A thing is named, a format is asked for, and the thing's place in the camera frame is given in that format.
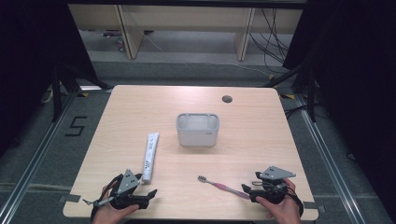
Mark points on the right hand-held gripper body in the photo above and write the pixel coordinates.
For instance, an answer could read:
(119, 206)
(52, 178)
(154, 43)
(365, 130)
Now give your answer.
(274, 174)

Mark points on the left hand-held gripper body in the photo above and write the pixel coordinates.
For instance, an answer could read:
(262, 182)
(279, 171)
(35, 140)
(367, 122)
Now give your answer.
(127, 183)

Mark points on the white toothpaste tube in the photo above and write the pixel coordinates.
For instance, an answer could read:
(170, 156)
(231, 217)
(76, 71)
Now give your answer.
(150, 157)

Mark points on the pink toothbrush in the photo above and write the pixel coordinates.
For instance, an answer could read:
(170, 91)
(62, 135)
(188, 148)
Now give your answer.
(222, 187)

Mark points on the grey plastic holder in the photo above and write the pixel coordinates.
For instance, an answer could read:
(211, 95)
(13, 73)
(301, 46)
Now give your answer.
(197, 135)

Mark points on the person's left hand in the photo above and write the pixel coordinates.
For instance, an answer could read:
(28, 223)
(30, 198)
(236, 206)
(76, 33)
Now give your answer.
(107, 214)

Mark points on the person's right hand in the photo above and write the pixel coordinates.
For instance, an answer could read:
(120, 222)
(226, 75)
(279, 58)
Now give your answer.
(285, 211)

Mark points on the black metal stand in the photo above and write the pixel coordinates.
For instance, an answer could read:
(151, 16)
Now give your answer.
(311, 96)
(56, 93)

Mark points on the coloured clutter under desk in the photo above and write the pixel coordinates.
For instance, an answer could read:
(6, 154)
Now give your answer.
(116, 40)

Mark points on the beige wooden desk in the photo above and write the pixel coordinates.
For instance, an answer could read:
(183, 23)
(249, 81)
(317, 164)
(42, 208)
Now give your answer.
(186, 17)

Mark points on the aluminium floor rail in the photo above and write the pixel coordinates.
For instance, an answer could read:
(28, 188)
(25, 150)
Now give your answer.
(327, 161)
(34, 158)

